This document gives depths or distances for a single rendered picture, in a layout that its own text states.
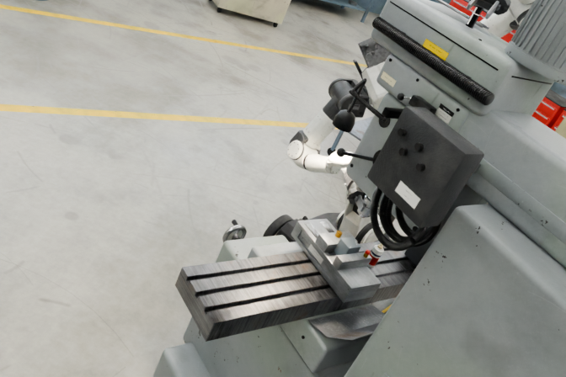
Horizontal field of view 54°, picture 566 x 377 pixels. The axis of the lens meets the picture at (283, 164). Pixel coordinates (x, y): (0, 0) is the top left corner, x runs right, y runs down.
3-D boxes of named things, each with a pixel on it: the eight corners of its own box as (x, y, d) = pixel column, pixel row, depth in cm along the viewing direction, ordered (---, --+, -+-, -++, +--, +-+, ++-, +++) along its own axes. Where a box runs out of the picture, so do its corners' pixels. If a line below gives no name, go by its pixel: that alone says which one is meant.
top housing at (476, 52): (365, 36, 172) (389, -14, 164) (419, 48, 188) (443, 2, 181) (478, 119, 142) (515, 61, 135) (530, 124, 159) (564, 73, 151)
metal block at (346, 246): (333, 251, 200) (340, 238, 197) (345, 249, 204) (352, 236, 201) (342, 261, 197) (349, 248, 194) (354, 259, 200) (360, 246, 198)
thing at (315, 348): (239, 268, 216) (250, 245, 211) (307, 258, 238) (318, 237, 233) (310, 374, 185) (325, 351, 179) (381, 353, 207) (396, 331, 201)
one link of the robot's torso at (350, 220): (347, 218, 299) (371, 151, 268) (376, 241, 290) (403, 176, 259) (328, 231, 290) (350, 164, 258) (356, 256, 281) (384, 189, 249)
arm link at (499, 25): (548, 19, 194) (489, 55, 206) (531, -10, 198) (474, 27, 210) (538, 9, 185) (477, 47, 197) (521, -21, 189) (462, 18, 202)
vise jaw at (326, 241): (314, 241, 201) (318, 233, 200) (344, 238, 211) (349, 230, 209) (323, 252, 198) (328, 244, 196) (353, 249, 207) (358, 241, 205)
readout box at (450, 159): (361, 176, 139) (401, 103, 130) (386, 176, 145) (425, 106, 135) (415, 230, 127) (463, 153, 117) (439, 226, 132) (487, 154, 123)
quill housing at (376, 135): (339, 172, 184) (383, 87, 170) (381, 172, 197) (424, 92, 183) (375, 209, 172) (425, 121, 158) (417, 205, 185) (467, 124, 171)
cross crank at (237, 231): (215, 239, 251) (223, 220, 246) (236, 237, 259) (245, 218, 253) (231, 264, 241) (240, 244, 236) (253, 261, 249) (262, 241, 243)
